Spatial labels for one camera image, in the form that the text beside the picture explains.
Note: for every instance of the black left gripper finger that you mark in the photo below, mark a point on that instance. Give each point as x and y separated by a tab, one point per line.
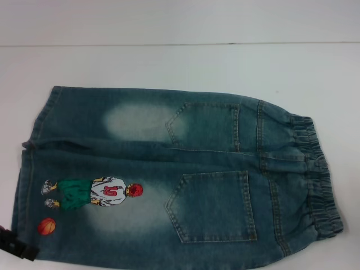
7	235
28	247

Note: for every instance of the blue denim shorts with print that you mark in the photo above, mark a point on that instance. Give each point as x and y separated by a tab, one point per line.
213	157

